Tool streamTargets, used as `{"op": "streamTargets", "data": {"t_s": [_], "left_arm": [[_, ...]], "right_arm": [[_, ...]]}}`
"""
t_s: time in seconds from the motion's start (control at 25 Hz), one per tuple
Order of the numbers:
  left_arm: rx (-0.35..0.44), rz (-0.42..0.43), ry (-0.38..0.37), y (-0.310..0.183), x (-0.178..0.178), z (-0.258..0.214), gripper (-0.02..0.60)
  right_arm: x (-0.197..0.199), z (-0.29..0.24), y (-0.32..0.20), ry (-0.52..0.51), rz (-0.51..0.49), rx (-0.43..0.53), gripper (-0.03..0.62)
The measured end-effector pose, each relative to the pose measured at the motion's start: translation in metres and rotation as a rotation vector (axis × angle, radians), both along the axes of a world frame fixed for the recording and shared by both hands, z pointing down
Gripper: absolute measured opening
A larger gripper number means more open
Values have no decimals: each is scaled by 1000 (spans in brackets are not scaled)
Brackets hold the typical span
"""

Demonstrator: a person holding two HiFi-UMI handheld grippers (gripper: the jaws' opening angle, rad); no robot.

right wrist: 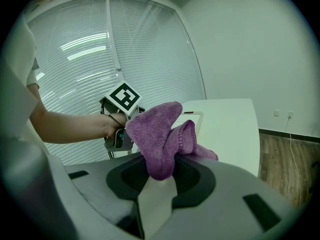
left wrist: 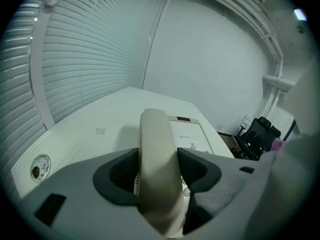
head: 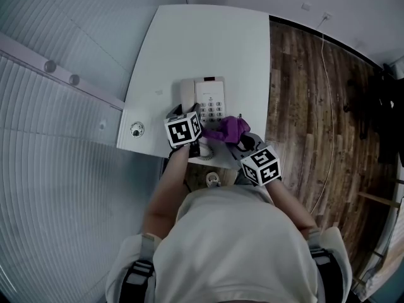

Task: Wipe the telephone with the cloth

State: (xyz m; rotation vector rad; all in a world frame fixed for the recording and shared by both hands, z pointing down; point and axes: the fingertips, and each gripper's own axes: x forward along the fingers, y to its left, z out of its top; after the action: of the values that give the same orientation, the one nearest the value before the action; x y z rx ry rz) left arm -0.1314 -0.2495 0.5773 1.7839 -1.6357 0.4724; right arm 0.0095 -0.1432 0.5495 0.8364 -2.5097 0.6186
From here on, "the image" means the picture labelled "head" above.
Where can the wooden frame furniture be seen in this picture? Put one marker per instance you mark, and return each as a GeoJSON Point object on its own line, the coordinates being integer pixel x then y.
{"type": "Point", "coordinates": [383, 232]}

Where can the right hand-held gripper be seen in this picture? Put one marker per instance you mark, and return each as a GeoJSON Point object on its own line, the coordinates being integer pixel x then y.
{"type": "Point", "coordinates": [262, 166]}

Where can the person's white shirt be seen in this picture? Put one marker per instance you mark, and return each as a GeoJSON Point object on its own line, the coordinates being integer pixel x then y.
{"type": "Point", "coordinates": [233, 248]}

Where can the beige telephone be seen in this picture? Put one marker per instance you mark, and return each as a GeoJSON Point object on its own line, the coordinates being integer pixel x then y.
{"type": "Point", "coordinates": [210, 91]}

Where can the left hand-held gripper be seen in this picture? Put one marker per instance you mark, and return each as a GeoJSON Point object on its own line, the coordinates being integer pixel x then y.
{"type": "Point", "coordinates": [181, 130]}

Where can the person's right forearm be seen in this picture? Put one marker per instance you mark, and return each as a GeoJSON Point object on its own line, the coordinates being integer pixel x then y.
{"type": "Point", "coordinates": [292, 207]}

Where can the purple cloth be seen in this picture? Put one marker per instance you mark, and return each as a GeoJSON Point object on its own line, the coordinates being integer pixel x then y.
{"type": "Point", "coordinates": [232, 128]}

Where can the person's left forearm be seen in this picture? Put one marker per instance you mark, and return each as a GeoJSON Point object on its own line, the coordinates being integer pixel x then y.
{"type": "Point", "coordinates": [167, 194]}

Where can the person's light shoe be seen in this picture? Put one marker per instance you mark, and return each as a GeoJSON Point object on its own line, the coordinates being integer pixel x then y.
{"type": "Point", "coordinates": [213, 179]}

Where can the blank white wall plate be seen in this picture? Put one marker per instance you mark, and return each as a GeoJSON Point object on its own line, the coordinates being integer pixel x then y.
{"type": "Point", "coordinates": [305, 6]}

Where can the black equipment stand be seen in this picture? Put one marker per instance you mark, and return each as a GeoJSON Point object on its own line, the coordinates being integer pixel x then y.
{"type": "Point", "coordinates": [383, 106]}

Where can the round metal wall knob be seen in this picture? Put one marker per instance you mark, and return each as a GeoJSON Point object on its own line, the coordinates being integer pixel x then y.
{"type": "Point", "coordinates": [74, 79]}
{"type": "Point", "coordinates": [50, 66]}

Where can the white wall socket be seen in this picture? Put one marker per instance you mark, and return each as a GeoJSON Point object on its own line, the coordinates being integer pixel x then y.
{"type": "Point", "coordinates": [327, 16]}

